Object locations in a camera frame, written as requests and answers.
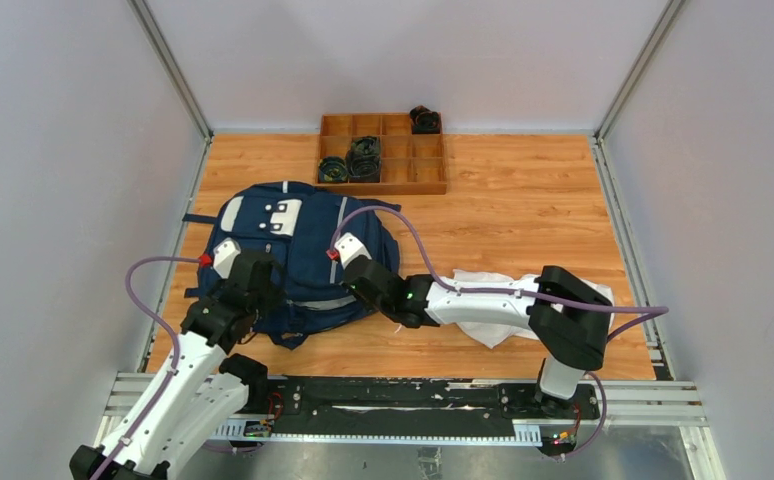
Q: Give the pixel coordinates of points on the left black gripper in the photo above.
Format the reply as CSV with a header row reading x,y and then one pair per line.
x,y
254,273

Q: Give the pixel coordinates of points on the navy blue backpack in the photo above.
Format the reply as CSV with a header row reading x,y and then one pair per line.
x,y
294,222

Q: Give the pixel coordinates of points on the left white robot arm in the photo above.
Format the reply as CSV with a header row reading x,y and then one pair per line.
x,y
204,383

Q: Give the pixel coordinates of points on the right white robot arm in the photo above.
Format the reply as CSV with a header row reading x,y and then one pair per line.
x,y
570,318

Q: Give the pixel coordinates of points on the white cloth garment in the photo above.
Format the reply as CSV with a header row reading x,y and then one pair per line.
x,y
486,321

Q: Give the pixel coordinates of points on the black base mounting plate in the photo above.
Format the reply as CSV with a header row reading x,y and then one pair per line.
x,y
408,407

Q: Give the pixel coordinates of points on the black rolled belt left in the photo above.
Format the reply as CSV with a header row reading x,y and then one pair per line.
x,y
332,170

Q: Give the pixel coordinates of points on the black rolled belt middle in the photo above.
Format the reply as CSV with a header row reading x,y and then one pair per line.
x,y
363,160

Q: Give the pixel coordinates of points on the wooden compartment tray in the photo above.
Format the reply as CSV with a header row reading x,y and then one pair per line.
x,y
411,164

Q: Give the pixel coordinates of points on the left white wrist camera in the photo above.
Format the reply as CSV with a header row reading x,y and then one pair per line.
x,y
223,257

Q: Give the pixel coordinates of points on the aluminium frame rail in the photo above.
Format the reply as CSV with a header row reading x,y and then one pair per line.
x,y
653,429

